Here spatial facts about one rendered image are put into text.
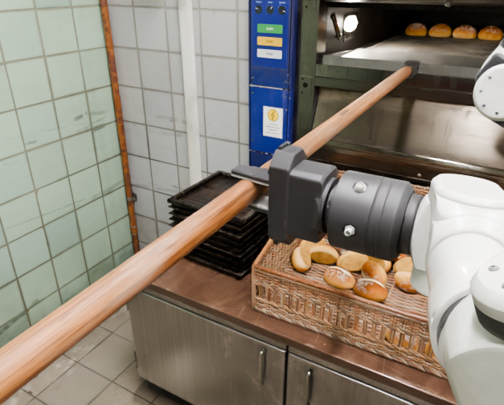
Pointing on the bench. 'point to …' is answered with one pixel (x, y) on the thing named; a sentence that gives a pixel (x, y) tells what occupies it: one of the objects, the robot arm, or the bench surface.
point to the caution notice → (272, 122)
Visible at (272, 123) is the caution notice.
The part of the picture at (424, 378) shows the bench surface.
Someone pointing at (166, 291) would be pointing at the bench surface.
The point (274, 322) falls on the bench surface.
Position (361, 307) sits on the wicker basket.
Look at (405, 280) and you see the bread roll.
